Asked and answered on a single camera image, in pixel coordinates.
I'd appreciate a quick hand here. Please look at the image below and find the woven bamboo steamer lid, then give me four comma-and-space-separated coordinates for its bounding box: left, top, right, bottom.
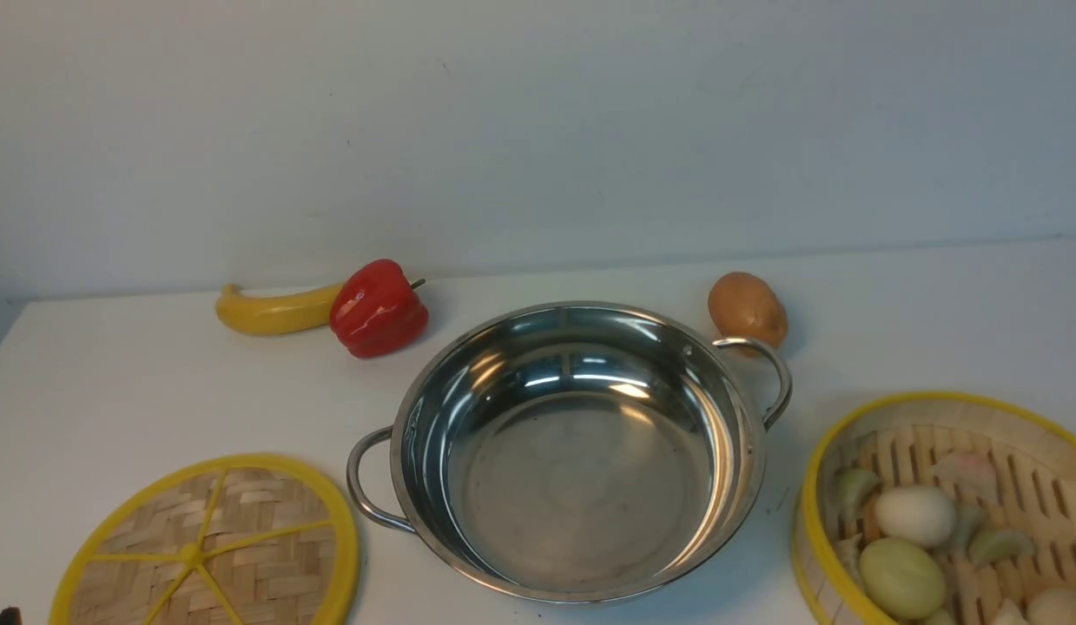
49, 454, 360, 624

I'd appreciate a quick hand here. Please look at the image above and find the bamboo steamer basket yellow rim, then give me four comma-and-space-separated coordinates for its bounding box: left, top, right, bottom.
791, 390, 1076, 624

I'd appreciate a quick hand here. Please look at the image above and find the stainless steel pot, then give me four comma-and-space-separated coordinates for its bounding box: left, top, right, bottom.
346, 301, 793, 605

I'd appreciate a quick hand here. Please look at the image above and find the red bell pepper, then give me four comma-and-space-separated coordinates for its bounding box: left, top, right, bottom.
328, 260, 430, 359

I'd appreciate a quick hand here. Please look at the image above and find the brown potato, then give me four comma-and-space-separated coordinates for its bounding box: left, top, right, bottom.
707, 272, 790, 349

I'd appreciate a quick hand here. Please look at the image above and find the yellow banana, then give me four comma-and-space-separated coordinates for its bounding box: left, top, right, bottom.
215, 284, 340, 337

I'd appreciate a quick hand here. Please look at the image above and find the green dumpling left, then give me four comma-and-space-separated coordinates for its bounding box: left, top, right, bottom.
832, 467, 883, 523

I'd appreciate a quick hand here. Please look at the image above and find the white bun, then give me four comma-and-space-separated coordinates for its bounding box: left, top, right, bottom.
1025, 587, 1076, 625
874, 485, 958, 549

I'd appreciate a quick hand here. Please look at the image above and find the pale green bun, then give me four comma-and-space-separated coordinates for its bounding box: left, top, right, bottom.
858, 537, 947, 621

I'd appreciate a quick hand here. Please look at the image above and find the pink dumpling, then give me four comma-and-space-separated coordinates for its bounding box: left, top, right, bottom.
932, 451, 999, 497

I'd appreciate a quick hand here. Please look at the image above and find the white dumpling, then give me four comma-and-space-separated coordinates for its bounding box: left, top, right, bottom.
990, 598, 1029, 625

